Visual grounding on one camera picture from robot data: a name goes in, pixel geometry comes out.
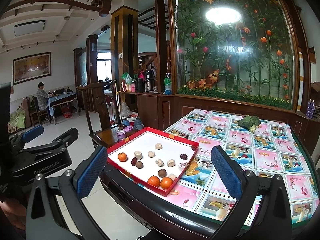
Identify brown kiwi fruit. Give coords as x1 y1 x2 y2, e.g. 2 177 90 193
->
158 169 167 178
136 161 144 169

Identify seated person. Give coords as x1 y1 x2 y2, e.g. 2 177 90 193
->
37 82 50 114

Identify framed landscape painting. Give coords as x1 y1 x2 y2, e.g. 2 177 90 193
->
12 51 52 85

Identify artificial flower glass panel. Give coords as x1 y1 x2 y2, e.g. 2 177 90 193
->
172 0 296 109

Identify beige cake piece small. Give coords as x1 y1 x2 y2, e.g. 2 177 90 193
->
148 151 155 158

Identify dining table blue cloth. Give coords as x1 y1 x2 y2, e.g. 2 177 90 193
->
48 92 80 124

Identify orange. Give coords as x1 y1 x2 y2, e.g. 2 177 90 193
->
160 177 173 190
117 152 127 162
148 176 161 187

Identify purple spray bottles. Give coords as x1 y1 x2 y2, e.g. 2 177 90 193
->
306 99 315 119

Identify ceiling lamp panel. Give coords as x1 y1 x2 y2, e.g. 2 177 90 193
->
14 20 46 37

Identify dark red date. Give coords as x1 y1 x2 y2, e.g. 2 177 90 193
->
131 157 137 166
180 154 188 160

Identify green plastic bottle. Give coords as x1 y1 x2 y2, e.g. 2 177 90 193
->
164 73 172 95

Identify colourful fruit print tablecloth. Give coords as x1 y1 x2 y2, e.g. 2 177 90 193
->
165 109 319 224

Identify black thermos flask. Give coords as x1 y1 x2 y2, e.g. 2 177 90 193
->
144 69 154 92

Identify beige cake piece sliced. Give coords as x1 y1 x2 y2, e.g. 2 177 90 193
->
167 159 176 167

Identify red tray white inside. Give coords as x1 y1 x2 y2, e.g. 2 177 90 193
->
107 127 199 197

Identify wooden chair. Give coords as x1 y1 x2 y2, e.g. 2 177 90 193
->
77 80 124 148

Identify green leafy vegetable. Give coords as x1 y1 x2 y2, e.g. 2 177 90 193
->
238 115 261 133

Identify large beige cake block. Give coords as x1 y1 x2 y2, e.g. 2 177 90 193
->
155 143 163 150

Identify person's left hand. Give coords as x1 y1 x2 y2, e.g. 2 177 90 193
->
1 199 27 239

